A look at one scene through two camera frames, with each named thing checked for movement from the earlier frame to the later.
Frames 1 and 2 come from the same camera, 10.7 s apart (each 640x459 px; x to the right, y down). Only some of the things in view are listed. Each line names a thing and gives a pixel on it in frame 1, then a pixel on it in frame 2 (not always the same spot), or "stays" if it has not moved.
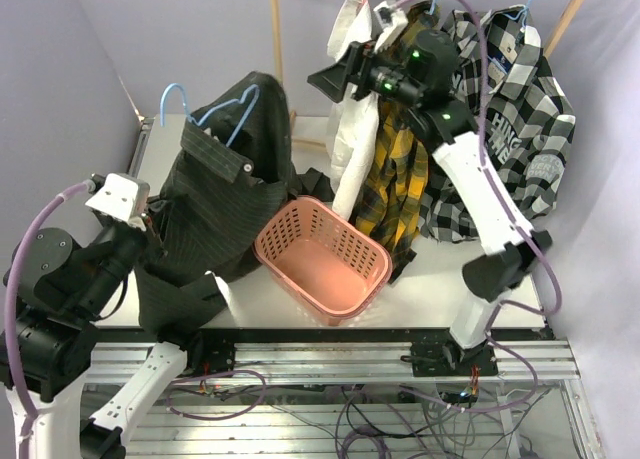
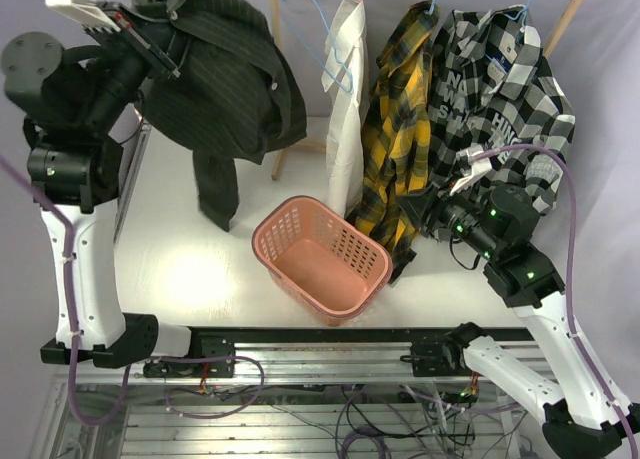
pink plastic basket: x=329 y=265 stays
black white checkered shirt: x=508 y=83 stays
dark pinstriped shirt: x=234 y=171 to x=234 y=93
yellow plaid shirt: x=392 y=185 stays
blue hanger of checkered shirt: x=525 y=7 stays
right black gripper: x=332 y=81 to x=419 y=206
